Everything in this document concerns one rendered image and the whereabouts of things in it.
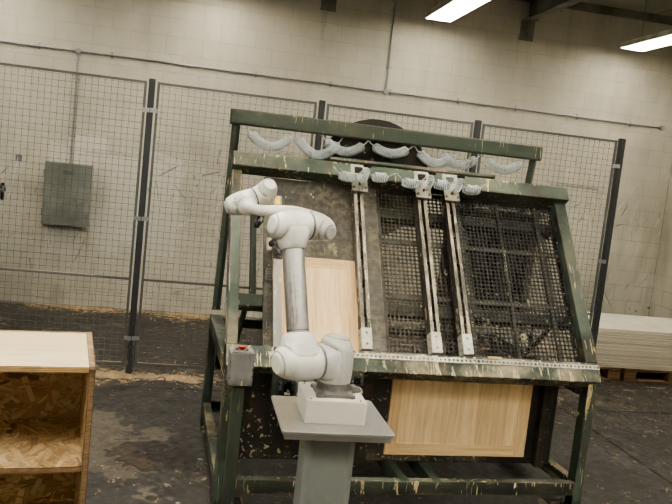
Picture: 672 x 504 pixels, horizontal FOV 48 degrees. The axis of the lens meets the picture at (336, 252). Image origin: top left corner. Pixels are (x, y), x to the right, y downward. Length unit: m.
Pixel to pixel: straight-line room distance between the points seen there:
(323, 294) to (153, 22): 5.48
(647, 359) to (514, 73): 3.78
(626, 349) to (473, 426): 4.08
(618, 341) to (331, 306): 4.79
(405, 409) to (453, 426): 0.33
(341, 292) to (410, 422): 0.89
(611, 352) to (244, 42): 5.34
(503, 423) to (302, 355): 1.86
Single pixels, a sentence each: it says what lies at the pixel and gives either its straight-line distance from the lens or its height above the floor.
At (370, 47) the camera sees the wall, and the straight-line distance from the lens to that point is 9.33.
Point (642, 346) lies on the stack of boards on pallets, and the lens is 8.68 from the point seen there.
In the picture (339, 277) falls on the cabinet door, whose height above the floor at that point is 1.26.
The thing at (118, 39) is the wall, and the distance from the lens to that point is 9.14.
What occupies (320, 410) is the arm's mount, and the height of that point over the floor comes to 0.81.
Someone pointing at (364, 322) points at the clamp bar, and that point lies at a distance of 4.25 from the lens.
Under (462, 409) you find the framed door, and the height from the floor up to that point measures 0.54.
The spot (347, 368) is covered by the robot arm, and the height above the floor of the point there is 0.99.
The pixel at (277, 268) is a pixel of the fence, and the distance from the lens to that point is 4.26.
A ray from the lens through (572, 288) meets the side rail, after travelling 4.91.
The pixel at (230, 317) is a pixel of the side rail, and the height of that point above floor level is 1.03.
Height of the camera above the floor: 1.85
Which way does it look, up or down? 6 degrees down
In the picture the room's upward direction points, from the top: 6 degrees clockwise
